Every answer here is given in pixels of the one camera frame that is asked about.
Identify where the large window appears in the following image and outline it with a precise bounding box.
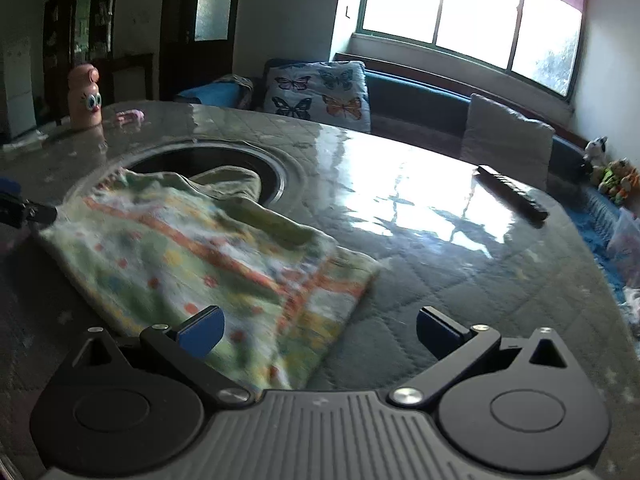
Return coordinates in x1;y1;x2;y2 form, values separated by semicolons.
357;0;590;100

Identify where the colourful printed cloth garment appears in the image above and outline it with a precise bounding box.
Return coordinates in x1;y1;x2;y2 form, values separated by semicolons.
37;165;382;394

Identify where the orange plush toy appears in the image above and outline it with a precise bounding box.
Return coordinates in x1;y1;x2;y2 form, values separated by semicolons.
617;165;640;207

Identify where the white and black plush toy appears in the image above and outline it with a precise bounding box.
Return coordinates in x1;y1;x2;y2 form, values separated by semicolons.
582;136;611;167

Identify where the blue bench sofa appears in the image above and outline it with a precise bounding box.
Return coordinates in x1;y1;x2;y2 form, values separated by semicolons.
175;52;640;311

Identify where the white refrigerator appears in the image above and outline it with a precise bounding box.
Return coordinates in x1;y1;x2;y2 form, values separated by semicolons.
2;37;39;141

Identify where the dark door with glass pane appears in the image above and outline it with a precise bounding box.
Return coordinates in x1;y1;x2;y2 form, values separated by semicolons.
159;0;244;104

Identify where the butterfly print pillow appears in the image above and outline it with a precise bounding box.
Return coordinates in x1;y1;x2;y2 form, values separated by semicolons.
262;60;374;135

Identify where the plain grey pillow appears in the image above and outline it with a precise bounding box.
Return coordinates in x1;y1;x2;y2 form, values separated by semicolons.
459;93;557;192

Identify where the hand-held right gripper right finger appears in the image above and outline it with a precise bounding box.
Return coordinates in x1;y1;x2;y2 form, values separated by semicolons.
389;305;572;407

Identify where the blue cloth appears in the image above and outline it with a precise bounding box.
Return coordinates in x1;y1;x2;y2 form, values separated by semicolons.
177;81;242;107

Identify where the brown plush toy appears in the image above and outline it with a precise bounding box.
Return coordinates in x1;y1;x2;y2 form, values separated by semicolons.
596;159;630;197

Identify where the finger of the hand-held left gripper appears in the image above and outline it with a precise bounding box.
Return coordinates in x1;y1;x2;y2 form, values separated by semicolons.
0;175;59;230

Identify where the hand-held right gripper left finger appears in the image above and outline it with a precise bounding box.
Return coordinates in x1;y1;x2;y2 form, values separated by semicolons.
70;305;254;406

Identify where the dark wooden cabinet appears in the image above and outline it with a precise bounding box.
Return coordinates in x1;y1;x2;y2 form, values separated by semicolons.
42;0;154;123

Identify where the clear plastic bag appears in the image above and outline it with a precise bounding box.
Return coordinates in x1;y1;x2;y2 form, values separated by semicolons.
606;207;640;292

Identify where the pink bottle with eyes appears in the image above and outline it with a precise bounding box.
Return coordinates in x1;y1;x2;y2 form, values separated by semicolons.
67;63;105;131

